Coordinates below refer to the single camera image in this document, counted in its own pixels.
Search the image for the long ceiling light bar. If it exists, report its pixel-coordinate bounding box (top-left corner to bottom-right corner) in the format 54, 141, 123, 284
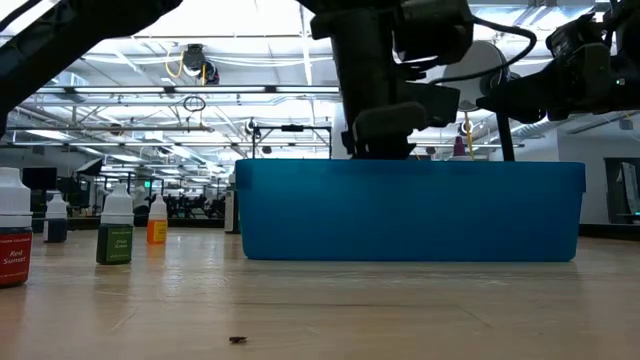
37, 84, 341, 96

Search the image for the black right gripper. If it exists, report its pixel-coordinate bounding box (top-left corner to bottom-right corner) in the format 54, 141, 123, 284
475, 42, 615, 125

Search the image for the tall violet food colouring bottle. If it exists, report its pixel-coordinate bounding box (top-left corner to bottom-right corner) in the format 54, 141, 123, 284
447, 135, 474, 162

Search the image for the silver ventilation duct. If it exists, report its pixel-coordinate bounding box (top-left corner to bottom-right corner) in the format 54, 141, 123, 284
509, 112, 640, 145

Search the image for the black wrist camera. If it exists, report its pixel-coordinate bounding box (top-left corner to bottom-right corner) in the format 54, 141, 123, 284
545, 12, 600, 57
399, 82, 461, 129

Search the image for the black lamp post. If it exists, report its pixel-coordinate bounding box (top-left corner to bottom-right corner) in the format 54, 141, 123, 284
496, 113, 516, 162

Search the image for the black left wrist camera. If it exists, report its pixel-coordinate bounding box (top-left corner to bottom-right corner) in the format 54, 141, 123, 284
399, 82, 461, 129

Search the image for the grey ceiling pipe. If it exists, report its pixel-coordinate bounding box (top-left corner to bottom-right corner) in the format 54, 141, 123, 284
7, 123, 216, 134

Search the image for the black hanging cable loop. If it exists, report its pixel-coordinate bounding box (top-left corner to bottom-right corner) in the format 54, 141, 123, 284
182, 94, 207, 114

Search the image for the blue plastic bin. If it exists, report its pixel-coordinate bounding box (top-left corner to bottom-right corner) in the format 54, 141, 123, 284
234, 158, 587, 263

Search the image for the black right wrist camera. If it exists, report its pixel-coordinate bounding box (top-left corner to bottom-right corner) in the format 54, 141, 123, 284
545, 12, 600, 57

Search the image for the black framed window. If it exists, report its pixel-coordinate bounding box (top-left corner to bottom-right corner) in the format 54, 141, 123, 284
604, 158, 640, 226

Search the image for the dark blue small bottle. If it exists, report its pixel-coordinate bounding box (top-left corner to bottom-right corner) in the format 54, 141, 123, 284
42, 193, 70, 244

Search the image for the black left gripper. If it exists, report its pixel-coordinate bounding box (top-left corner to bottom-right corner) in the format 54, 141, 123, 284
335, 64, 429, 161

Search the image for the yellow label small bottle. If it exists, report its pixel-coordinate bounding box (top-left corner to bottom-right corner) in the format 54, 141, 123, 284
146, 194, 169, 245

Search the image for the black monitor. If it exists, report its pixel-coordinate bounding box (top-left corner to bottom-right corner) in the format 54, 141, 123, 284
21, 167, 58, 191

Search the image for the black ceiling cable reel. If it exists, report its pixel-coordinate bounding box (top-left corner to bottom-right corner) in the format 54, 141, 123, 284
182, 43, 221, 86

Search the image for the fruit green small bottle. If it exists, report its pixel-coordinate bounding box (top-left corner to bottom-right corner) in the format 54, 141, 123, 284
95, 182, 135, 266

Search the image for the black metal frame stand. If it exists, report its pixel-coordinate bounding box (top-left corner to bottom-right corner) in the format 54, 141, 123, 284
251, 124, 333, 161

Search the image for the red sunset small bottle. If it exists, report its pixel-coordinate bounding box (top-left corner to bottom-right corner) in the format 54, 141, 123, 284
0, 167, 34, 289

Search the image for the black angled light panel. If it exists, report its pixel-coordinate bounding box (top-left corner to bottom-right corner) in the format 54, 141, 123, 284
74, 158, 104, 177

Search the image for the white round disc lamp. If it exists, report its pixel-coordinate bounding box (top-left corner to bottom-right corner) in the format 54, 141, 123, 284
442, 40, 512, 114

